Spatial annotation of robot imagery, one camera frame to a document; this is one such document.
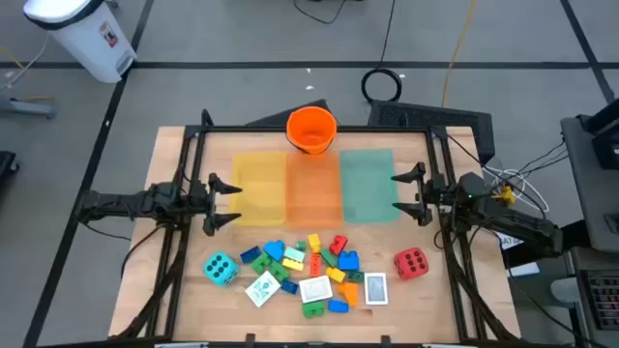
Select orange toy brick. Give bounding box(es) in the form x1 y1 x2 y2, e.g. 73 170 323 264
337 282 360 308

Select grey stand foot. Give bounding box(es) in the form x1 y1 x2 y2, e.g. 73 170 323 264
0 94 57 121

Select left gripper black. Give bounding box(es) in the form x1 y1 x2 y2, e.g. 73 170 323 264
188 172 244 237

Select translucent orange plastic tray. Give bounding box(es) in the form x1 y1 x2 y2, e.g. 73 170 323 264
284 152 344 229

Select white paper sheet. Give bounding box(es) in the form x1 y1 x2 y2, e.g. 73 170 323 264
507 261 542 278

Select black coiled cable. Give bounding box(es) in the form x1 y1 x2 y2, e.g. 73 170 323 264
360 0 404 104

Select white pedal trash bin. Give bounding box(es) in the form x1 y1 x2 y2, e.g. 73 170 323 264
22 0 138 85

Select white cable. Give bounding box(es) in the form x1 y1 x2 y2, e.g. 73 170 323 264
481 163 551 215

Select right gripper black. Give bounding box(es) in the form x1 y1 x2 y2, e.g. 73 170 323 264
390 161 459 228

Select grey side desk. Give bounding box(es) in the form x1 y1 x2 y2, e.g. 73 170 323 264
559 99 619 255

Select translucent yellow plastic tray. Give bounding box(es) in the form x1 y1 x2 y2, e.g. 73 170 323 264
229 152 288 227

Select red foam die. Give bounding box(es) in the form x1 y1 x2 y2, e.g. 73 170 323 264
393 246 430 280

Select black floor object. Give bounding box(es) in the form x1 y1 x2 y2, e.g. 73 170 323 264
0 150 20 189

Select orange plastic bucket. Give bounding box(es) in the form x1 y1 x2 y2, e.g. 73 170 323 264
284 105 339 156

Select black keyboard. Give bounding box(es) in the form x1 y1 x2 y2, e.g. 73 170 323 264
579 269 619 333

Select yellow cable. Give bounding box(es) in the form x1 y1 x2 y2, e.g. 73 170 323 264
440 0 479 109

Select dark blue toy brick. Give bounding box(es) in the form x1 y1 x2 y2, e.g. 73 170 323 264
239 245 263 265

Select yellow connector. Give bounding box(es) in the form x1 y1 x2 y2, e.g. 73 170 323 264
492 186 516 207

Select translucent green plastic tray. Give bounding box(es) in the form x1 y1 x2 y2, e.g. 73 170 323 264
339 148 401 225

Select pale turquoise toy brick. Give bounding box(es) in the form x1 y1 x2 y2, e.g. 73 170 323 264
282 246 307 264

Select teal foam die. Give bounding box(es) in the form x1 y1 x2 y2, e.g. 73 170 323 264
202 249 241 287

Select red toy brick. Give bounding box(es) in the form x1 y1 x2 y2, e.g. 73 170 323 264
328 234 349 256

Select black desk monitor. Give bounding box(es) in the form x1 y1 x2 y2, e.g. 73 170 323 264
577 99 619 170

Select black aluminium table frame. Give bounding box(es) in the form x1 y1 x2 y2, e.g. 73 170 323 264
108 108 523 348

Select white paper label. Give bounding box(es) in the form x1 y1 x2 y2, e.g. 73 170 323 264
495 231 526 251

